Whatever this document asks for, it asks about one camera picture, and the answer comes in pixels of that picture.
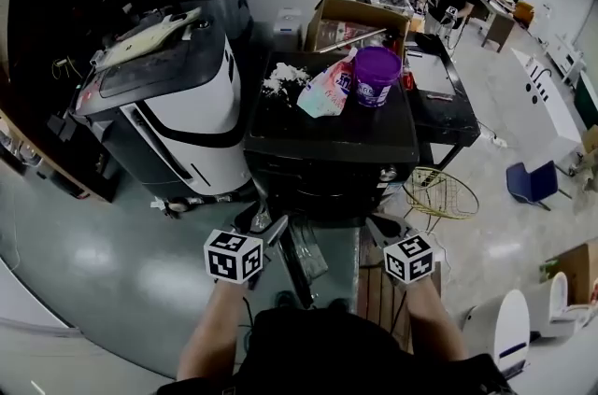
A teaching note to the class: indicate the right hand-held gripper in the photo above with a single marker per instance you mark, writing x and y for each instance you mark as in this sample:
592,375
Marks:
408,260

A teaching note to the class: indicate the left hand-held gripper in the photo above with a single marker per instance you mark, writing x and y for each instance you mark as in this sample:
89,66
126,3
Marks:
231,258

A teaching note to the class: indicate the person's right forearm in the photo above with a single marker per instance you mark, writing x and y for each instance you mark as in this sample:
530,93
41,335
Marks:
434,318

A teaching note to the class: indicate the person's left forearm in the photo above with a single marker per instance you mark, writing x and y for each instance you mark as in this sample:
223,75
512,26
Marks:
210,328

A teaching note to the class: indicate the open cardboard box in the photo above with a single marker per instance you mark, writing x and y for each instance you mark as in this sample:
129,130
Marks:
355,24

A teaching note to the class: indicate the person's left shoe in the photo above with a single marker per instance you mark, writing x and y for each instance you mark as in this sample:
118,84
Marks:
285,297

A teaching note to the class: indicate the person's shoe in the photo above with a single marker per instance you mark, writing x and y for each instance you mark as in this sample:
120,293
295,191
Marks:
338,304
285,297

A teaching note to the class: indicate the person's right shoe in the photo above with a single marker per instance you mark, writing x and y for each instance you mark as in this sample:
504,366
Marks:
338,304

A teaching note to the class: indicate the black metal table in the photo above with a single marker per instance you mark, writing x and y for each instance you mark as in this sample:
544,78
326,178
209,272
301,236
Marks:
441,108

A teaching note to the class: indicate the white power strip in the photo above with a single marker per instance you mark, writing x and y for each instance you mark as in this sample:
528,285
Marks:
498,141

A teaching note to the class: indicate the white and black appliance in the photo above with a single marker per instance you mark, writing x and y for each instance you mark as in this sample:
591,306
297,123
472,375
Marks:
187,103

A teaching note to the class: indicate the person's black shirt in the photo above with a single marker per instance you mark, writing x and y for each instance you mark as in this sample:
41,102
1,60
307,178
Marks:
327,356

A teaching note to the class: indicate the white and pink detergent bag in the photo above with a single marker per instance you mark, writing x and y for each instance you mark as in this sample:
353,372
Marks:
327,94

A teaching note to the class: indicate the pile of white powder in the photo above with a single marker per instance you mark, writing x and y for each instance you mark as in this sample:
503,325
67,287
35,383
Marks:
282,78

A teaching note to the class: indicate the blue chair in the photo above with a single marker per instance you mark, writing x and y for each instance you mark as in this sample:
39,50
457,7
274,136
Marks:
530,185

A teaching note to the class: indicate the purple plastic bucket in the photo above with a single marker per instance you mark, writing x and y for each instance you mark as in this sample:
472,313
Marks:
376,78

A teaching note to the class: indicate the small white appliance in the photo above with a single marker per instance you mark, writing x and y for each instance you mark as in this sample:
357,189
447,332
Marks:
288,26

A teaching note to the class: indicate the white cabinet with black faucet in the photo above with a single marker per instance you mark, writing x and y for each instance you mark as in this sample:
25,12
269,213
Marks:
544,99

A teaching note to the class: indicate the wooden desk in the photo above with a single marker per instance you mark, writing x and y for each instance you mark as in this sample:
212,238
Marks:
497,22

